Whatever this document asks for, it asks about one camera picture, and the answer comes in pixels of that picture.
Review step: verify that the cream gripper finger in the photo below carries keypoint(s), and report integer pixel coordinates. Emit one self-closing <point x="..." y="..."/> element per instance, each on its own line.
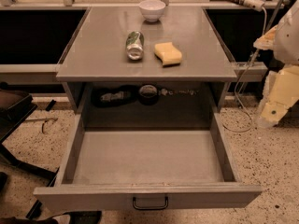
<point x="266" y="41"/>
<point x="280" y="93"/>

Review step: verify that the grey top drawer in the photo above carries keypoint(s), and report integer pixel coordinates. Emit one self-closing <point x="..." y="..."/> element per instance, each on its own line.
<point x="103" y="170"/>

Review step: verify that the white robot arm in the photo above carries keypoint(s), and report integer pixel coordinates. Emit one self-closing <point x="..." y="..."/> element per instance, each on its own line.
<point x="286" y="43"/>

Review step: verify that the yellow sponge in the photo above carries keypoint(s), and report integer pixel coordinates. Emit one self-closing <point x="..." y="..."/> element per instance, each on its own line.
<point x="168" y="53"/>

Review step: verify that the white ceramic bowl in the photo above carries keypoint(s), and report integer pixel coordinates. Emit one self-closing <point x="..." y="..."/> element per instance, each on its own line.
<point x="152" y="10"/>

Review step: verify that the black tape roll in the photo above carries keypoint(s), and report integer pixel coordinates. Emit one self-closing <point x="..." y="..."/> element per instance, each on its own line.
<point x="148" y="95"/>

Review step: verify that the crushed green soda can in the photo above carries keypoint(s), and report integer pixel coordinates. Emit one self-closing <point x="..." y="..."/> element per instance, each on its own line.
<point x="134" y="45"/>

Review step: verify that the grey cabinet body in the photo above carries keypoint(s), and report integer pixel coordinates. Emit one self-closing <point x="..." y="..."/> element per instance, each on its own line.
<point x="190" y="92"/>

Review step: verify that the black shoe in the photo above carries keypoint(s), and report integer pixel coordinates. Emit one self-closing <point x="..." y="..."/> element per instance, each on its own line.
<point x="91" y="217"/>

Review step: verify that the dark chair with base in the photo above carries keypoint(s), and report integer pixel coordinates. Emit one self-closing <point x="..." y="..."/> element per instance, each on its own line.
<point x="15" y="108"/>

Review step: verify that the black top drawer handle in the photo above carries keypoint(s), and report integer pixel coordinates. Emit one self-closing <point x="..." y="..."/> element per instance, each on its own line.
<point x="150" y="204"/>

